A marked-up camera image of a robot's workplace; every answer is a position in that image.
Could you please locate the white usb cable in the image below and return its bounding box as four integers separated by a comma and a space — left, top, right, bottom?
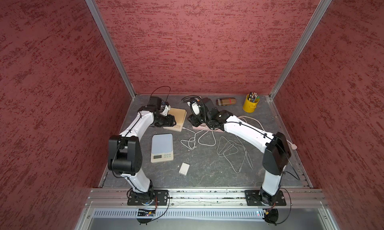
216, 135, 254, 174
179, 126, 217, 151

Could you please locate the white square charger block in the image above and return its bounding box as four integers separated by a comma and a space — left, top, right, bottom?
179, 163, 190, 176

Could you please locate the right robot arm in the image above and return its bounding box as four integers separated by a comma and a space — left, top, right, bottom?
182, 95, 292, 206

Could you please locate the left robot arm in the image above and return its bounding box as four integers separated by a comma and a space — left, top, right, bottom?
108, 96, 176, 206

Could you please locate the blue top electronic scale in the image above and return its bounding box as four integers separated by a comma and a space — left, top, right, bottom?
151, 134, 174, 164

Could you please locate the pink power strip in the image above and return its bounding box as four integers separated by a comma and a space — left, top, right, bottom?
193, 124, 224, 133

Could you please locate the plaid pencil case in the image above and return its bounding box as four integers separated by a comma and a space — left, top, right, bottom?
216, 97, 237, 106

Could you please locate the yellow pen holder cup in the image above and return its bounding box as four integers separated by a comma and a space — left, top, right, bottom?
243, 92, 260, 113

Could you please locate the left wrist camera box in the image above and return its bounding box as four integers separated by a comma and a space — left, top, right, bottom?
160, 103, 171, 117

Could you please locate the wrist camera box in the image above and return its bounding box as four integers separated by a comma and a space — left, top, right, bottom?
160, 103, 171, 117
190, 102, 201, 117

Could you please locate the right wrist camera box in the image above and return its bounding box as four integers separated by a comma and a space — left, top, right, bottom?
190, 102, 201, 117

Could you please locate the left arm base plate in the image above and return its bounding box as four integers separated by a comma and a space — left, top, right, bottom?
127, 190, 169, 207

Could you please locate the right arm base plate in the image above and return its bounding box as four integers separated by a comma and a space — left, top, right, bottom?
245, 190, 287, 207

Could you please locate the aluminium corner post right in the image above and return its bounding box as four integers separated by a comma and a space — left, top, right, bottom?
269, 0, 332, 101

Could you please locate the aluminium corner post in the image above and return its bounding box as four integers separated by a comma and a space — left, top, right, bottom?
85, 0, 137, 99
269, 0, 332, 101

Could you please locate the aluminium corner post left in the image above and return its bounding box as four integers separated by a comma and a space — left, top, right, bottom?
85, 0, 137, 99

